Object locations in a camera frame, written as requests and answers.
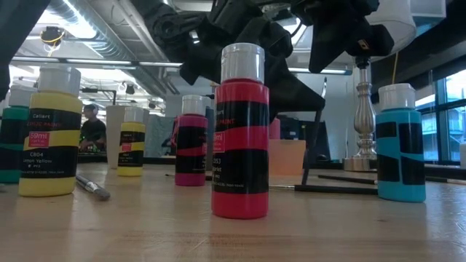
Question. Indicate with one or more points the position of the horizontal light bar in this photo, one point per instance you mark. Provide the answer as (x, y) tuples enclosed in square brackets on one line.
[(98, 62)]

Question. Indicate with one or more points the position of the silver lamp with white shade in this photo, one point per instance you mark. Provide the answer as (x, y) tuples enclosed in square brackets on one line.
[(365, 120)]

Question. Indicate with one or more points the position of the tall coral paint bottle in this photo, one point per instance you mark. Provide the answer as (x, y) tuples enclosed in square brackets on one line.
[(275, 129)]

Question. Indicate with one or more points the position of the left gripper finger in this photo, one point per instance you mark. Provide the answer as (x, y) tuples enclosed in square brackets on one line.
[(291, 98)]

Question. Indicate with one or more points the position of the magenta paint bottle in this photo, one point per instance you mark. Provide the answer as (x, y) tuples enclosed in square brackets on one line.
[(191, 145)]

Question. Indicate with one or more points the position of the person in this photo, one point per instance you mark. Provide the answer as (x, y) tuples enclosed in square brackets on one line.
[(92, 132)]

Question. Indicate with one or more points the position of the white paper cup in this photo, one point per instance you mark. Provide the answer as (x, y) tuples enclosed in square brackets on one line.
[(114, 138)]

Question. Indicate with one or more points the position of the green paint bottle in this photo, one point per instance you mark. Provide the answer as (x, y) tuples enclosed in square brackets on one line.
[(12, 134)]

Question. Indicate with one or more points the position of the red paint bottle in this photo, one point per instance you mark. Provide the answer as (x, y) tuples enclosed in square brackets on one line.
[(240, 174)]

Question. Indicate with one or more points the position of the black round ceiling device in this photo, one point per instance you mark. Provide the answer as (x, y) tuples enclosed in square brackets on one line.
[(52, 35)]

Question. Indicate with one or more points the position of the orange translucent bin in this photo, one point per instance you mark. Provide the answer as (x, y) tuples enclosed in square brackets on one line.
[(287, 156)]

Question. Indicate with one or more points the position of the silver ribbed air duct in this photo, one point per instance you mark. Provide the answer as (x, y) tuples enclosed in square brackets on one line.
[(105, 32)]

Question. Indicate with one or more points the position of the yellow paint bottle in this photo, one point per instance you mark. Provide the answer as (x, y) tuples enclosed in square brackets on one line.
[(131, 153), (51, 145)]

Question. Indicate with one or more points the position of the turquoise paint bottle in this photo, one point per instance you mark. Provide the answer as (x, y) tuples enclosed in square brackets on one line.
[(400, 145)]

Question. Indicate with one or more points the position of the black background equipment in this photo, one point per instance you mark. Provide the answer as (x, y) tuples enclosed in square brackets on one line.
[(322, 145)]

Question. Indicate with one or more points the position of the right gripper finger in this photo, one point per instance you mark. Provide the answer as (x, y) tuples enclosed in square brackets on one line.
[(329, 43)]

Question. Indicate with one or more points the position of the grey-blue background panel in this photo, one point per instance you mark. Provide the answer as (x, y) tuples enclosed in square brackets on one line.
[(160, 134)]

